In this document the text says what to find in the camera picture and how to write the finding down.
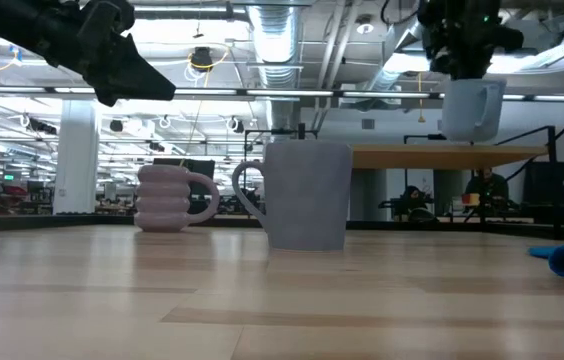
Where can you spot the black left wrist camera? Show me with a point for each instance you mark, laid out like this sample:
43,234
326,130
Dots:
109,15

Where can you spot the slanted silver ceiling duct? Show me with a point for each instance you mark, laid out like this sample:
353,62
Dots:
402,40

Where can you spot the white column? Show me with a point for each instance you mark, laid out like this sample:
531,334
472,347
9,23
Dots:
76,170

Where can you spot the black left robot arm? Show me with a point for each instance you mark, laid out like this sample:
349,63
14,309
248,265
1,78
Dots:
12,25

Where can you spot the grey lavender mug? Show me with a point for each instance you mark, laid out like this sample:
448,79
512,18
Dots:
307,200

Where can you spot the pink ribbed mug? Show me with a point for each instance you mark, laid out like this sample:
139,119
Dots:
162,200

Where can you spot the LED light bar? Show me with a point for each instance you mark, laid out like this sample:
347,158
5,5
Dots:
287,93

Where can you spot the round silver ceiling duct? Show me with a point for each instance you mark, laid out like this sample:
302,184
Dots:
274,45

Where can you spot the wooden shelf with black frame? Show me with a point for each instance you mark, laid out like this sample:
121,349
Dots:
437,156

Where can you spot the black cabinet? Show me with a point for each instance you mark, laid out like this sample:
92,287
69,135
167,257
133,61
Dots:
562,190

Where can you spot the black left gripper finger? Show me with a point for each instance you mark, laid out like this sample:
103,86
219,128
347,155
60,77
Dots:
132,80

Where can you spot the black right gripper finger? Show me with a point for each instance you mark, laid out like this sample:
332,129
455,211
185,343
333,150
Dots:
469,73

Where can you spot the person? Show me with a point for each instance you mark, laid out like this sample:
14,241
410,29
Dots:
487,186
412,196

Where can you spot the large white mug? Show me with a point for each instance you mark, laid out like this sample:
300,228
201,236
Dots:
462,112

